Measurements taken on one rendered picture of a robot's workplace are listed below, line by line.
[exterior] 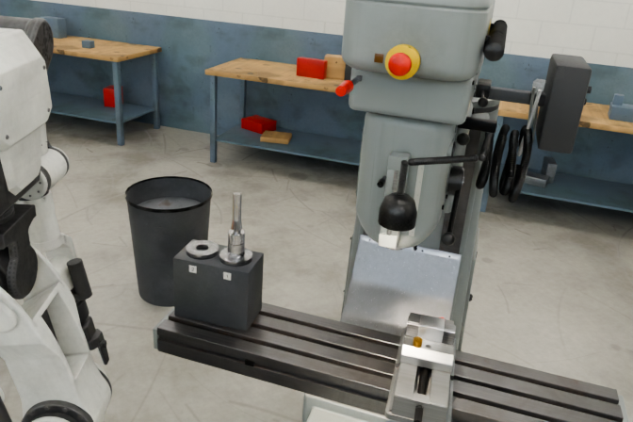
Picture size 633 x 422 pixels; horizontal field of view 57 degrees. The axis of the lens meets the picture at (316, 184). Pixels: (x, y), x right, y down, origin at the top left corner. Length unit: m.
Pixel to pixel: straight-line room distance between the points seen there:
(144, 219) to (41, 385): 1.98
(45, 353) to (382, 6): 0.89
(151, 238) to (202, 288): 1.63
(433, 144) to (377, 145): 0.12
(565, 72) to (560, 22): 4.02
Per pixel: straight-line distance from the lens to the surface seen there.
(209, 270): 1.60
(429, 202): 1.28
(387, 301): 1.83
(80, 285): 1.46
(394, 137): 1.24
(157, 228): 3.19
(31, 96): 1.11
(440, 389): 1.44
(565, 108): 1.50
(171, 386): 2.94
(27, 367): 1.29
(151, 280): 3.40
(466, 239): 1.81
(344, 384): 1.54
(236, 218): 1.55
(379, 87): 1.18
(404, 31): 1.06
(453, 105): 1.17
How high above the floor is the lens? 1.93
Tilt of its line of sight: 22 degrees down
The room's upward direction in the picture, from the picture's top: 4 degrees clockwise
